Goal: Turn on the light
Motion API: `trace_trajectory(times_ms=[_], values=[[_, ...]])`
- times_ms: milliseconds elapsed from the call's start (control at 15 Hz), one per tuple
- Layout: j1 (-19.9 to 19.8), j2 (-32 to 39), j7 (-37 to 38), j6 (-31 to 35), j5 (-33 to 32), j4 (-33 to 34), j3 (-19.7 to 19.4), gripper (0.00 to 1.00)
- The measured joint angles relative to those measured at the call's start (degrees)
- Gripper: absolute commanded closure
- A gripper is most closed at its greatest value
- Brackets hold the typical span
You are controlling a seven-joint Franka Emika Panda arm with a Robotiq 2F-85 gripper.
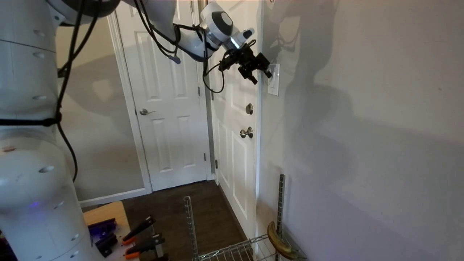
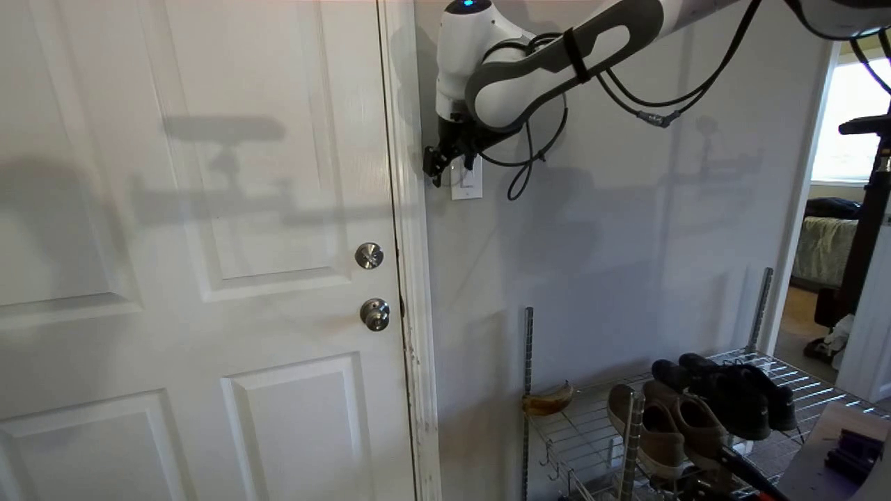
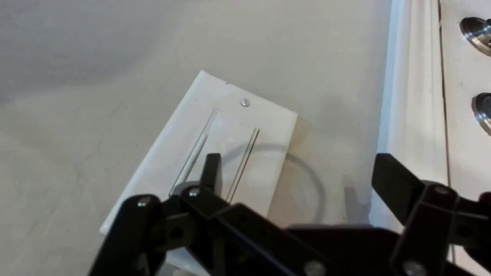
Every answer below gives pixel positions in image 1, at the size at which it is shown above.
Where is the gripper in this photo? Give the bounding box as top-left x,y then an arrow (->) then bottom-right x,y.
233,44 -> 273,85

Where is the ripe banana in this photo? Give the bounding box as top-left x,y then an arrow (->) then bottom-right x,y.
267,221 -> 298,260

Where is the white light switch plate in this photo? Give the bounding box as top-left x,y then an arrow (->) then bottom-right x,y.
268,64 -> 280,96

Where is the metal wire shelf rack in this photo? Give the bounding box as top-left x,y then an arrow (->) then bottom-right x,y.
183,174 -> 307,261

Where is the white panel door with knob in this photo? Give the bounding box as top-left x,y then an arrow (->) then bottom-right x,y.
207,0 -> 263,240

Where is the white panel door with lever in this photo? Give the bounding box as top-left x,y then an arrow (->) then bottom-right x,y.
115,0 -> 213,192

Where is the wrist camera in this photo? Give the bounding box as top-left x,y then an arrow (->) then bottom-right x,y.
219,51 -> 237,72

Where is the black and orange clamp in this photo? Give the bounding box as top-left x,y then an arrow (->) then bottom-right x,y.
122,216 -> 157,246
124,234 -> 166,260

